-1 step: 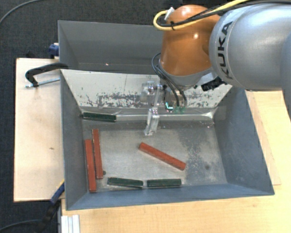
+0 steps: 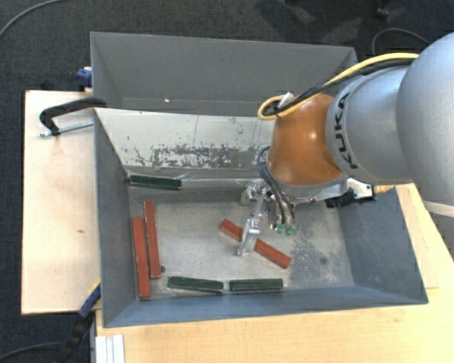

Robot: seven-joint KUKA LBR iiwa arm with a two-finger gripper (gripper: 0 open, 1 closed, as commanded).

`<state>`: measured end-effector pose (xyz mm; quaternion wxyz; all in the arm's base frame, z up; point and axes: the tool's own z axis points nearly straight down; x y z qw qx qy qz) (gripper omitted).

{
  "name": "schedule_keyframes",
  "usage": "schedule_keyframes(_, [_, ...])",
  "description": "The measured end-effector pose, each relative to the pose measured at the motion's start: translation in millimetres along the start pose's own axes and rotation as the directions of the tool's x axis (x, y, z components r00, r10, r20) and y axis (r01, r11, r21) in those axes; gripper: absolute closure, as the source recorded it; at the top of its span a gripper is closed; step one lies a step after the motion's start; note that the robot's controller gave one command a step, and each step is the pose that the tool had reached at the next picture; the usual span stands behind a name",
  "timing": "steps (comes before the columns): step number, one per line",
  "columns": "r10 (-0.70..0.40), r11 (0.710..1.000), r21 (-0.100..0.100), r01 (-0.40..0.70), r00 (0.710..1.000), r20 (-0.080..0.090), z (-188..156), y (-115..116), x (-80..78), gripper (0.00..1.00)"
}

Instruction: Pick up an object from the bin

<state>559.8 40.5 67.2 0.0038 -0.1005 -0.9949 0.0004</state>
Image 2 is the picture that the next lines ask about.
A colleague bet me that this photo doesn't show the dark green flat block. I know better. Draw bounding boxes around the dark green flat block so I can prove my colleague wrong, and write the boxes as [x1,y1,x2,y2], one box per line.
[228,278,285,293]
[166,275,225,294]
[129,174,184,191]

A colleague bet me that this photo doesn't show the red-brown flat block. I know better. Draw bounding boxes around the red-brown flat block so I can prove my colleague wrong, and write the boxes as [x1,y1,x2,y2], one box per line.
[218,219,293,271]
[131,216,153,301]
[143,200,163,281]

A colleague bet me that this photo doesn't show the grey metal bin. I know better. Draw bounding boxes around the grey metal bin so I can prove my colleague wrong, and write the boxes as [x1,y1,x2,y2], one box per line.
[89,31,429,328]

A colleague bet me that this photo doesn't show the pale wood flat board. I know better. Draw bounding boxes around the pale wood flat board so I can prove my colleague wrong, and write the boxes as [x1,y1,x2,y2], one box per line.
[20,89,101,315]

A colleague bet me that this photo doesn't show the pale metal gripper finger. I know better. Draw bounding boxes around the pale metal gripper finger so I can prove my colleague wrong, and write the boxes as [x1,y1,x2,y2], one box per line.
[234,237,251,257]
[244,219,261,246]

